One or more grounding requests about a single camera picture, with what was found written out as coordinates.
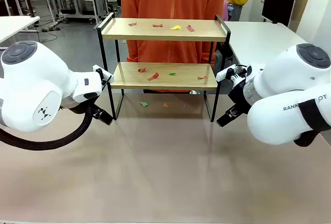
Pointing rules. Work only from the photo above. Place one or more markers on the brown cardboard sheet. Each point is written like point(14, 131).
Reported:
point(303, 1)

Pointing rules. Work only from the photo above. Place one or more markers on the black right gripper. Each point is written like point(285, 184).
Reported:
point(239, 97)

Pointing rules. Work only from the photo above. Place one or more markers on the black computer monitor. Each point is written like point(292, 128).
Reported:
point(279, 4)

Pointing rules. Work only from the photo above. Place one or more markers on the black office chair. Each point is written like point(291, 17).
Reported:
point(223, 57)

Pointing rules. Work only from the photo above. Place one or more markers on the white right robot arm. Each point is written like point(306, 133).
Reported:
point(284, 79)

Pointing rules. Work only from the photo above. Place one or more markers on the two-tier wooden shelf black frame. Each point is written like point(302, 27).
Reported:
point(163, 33)

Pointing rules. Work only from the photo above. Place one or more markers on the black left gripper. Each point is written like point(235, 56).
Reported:
point(94, 110)

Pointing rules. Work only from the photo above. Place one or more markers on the white office desk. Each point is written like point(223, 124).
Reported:
point(15, 24)
point(258, 37)

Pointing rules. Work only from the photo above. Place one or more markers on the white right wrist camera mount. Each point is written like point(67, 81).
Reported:
point(222, 75)

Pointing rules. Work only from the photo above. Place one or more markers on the yellow paper scrap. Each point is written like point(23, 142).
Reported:
point(175, 27)

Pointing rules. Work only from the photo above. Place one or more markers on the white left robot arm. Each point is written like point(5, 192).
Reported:
point(31, 79)

